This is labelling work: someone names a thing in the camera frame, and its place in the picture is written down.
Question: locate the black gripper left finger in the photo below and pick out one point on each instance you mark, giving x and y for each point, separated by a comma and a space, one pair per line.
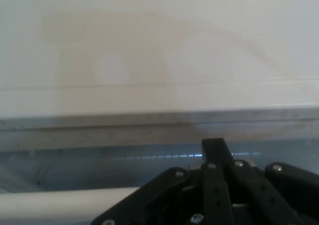
154, 197

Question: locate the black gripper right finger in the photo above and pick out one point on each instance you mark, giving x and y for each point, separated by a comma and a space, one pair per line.
286, 197

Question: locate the white toaster oven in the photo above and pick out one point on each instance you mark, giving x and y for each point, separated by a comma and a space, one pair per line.
149, 48

